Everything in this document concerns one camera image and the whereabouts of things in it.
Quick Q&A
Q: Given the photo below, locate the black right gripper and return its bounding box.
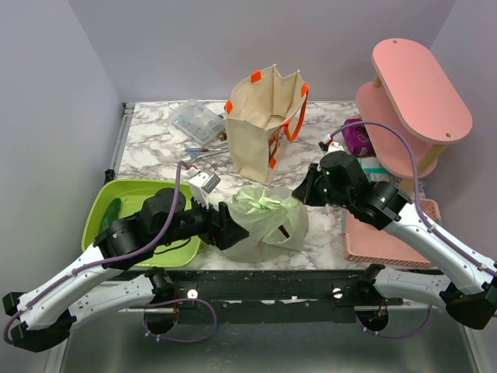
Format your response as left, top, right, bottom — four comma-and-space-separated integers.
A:
293, 162, 352, 211

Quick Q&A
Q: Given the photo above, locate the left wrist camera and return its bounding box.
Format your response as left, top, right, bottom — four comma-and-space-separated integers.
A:
187, 167, 221, 209

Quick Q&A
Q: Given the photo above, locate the blue handled tool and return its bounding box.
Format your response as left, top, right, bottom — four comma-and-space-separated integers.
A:
185, 148, 222, 154

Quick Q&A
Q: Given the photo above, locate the purple snack packet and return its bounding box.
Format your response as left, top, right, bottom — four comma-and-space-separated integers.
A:
342, 124, 375, 158

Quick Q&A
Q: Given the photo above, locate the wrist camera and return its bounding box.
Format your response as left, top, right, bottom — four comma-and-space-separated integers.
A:
187, 167, 221, 209
318, 134, 345, 155

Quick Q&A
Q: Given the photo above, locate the green avocado print plastic bag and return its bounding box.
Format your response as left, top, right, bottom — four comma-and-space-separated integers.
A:
224, 185, 309, 263

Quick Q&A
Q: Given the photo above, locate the pink plastic basket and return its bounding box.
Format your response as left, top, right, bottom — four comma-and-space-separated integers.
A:
342, 210, 433, 268

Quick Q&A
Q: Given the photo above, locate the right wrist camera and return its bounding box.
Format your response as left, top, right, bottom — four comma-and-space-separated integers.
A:
318, 134, 345, 155

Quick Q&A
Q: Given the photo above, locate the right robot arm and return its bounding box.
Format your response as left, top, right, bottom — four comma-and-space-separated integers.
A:
292, 150, 496, 330

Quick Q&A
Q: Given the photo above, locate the clear plastic organizer box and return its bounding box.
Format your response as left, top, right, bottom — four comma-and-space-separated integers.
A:
168, 99, 224, 145

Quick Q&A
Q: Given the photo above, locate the pink two-tier shelf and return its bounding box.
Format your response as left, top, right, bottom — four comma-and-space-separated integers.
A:
356, 38, 473, 193

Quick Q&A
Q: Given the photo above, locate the beige canvas tote bag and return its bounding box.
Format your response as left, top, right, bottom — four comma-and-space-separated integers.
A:
224, 65, 309, 185

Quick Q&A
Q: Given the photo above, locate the teal snack packet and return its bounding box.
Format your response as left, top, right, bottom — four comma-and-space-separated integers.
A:
356, 157, 401, 187

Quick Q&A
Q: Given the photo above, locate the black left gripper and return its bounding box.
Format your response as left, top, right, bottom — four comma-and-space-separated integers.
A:
154, 190, 249, 250

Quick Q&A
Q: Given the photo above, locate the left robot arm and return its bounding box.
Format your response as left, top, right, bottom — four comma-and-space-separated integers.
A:
2, 188, 249, 352

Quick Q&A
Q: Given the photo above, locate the green cucumber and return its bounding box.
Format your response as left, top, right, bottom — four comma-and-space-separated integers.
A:
99, 198, 122, 233

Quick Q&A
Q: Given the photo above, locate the black table front rail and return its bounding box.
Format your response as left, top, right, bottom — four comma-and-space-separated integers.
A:
77, 267, 389, 323

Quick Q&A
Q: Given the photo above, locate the lime green plastic tray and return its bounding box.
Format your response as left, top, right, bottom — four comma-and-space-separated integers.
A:
81, 179, 200, 268

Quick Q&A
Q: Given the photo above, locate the silver wrench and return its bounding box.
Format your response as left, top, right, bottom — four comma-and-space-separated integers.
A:
186, 152, 217, 163

